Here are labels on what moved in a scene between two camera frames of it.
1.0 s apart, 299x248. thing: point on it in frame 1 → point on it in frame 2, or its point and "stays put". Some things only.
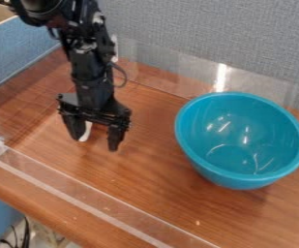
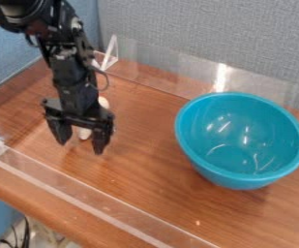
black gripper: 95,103 → 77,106
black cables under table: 25,237 stays put
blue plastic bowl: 240,139 stays put
